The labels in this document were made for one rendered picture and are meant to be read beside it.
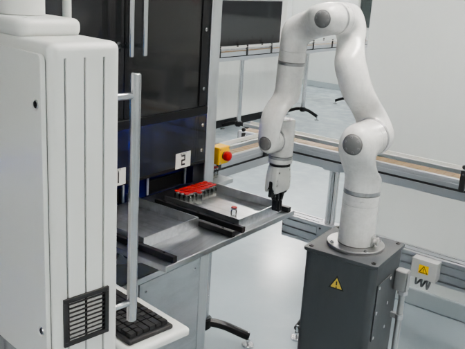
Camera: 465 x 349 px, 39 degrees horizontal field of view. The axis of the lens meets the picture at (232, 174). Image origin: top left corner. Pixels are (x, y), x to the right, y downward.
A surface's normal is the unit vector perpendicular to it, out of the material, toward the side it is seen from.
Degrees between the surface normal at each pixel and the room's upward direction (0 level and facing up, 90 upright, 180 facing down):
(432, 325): 0
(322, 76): 90
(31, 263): 90
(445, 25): 90
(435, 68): 90
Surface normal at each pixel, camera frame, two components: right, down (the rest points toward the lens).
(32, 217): -0.71, 0.16
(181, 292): 0.79, 0.22
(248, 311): 0.06, -0.96
